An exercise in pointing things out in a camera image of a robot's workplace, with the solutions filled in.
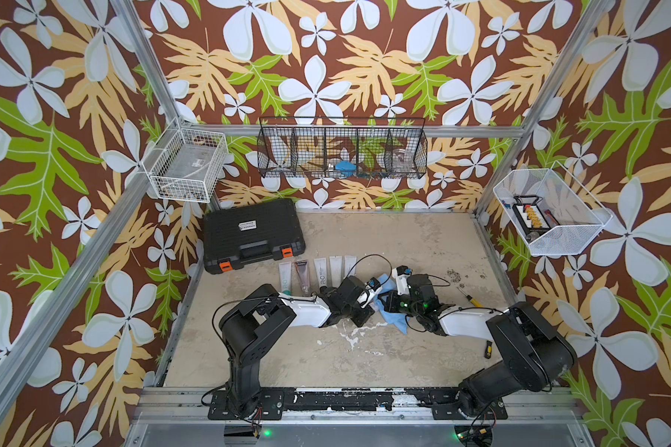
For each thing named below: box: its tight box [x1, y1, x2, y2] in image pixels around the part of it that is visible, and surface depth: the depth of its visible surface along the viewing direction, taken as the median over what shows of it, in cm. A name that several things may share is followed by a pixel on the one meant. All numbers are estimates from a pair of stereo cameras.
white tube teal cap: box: [278, 262, 292, 297], surface depth 100 cm
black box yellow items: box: [511, 194, 552, 233], surface depth 86 cm
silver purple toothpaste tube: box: [294, 260, 311, 298], surface depth 103 cm
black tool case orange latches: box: [203, 198, 307, 274], surface depth 104 cm
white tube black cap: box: [313, 257, 328, 291], surface depth 101 cm
